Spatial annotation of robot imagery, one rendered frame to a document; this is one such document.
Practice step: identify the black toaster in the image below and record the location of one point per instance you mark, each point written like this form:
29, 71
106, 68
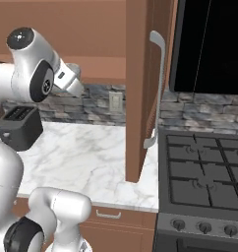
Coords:
21, 131

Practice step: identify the brown upper wall cupboard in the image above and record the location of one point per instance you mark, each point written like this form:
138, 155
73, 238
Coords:
78, 36

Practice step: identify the black extractor hood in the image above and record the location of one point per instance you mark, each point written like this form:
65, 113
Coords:
216, 46

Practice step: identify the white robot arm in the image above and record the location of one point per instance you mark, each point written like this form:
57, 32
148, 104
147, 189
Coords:
12, 170

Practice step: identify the brown drawer front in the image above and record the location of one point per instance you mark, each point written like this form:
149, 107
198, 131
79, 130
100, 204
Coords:
134, 216

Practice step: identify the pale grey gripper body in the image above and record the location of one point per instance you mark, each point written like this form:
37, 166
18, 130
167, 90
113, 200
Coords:
75, 82

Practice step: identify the dark stove knob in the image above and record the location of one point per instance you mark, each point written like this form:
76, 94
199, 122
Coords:
230, 230
205, 227
178, 224

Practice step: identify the brown lower cupboard door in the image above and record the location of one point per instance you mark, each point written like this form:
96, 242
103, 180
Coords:
124, 241

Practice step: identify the brown open cupboard door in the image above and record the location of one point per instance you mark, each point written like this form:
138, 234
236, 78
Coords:
135, 98

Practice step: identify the dark grey gas stove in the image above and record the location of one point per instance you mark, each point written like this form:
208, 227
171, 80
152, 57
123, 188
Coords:
196, 170

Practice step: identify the grey wall socket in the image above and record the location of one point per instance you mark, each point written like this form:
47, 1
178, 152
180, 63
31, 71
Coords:
115, 101

